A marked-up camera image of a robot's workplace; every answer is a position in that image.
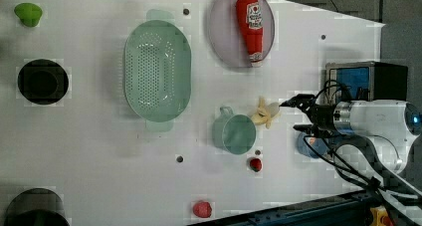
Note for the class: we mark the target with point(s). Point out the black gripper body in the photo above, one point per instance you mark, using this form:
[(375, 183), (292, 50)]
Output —
[(321, 116)]

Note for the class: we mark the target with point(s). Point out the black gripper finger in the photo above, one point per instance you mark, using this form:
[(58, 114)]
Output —
[(306, 128), (300, 101)]

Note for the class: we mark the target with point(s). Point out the peeled banana toy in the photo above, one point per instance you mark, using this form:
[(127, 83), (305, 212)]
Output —
[(265, 113)]

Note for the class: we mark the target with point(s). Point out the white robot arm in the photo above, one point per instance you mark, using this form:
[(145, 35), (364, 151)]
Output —
[(371, 140)]

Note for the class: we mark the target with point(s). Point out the black toaster oven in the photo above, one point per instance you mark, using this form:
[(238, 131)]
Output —
[(367, 81)]

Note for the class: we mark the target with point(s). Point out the blue small bowl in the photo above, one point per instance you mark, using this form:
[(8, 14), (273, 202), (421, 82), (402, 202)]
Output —
[(311, 146)]

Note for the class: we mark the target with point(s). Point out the small red strawberry toy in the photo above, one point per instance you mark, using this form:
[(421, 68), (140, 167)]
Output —
[(256, 164)]

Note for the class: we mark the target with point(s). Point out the green mug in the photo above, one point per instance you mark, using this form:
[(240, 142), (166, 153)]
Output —
[(235, 133)]

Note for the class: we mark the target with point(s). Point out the red ketchup bottle toy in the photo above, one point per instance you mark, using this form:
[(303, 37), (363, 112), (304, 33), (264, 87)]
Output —
[(250, 22)]

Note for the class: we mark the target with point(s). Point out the pink round plate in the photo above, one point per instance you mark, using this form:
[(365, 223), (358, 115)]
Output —
[(226, 38)]

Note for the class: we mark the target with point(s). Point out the yellow emergency stop button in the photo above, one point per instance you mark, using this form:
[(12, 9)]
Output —
[(380, 217)]

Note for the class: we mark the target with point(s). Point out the large pink strawberry toy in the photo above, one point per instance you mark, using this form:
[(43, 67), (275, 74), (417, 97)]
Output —
[(202, 209)]

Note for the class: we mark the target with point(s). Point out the green perforated colander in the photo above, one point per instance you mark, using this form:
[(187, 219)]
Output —
[(157, 70)]

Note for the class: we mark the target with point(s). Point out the black cup holder upper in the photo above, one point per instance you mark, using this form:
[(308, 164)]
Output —
[(43, 82)]

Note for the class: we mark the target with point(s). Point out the black cup holder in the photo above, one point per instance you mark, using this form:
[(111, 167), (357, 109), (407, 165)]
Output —
[(43, 82), (36, 207)]

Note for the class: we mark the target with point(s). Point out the black cup holder lower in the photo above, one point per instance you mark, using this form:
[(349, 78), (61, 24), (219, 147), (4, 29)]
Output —
[(36, 207)]

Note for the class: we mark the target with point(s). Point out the green toy knob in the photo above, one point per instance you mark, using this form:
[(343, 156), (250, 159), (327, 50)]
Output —
[(29, 14)]

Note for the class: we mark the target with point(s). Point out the blue metal table frame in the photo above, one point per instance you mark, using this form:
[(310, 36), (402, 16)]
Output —
[(349, 209)]

